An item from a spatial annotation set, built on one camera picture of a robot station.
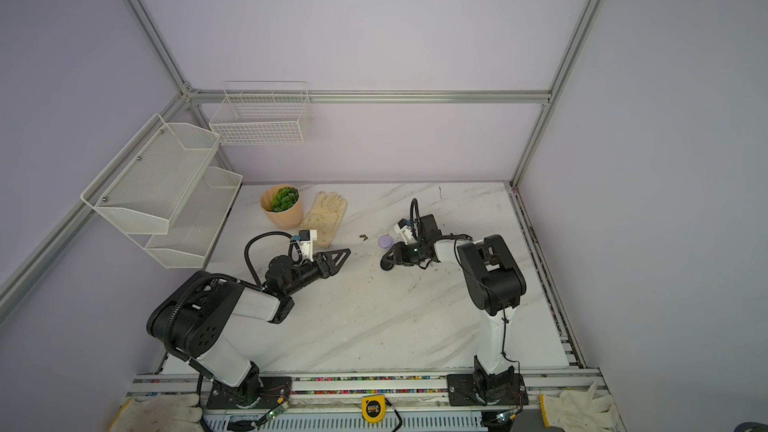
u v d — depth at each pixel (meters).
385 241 1.01
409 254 0.89
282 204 1.00
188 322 0.46
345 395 0.75
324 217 1.10
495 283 0.55
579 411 0.70
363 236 1.04
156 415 0.70
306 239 0.80
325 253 0.82
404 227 0.93
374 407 0.70
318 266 0.78
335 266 0.79
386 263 0.96
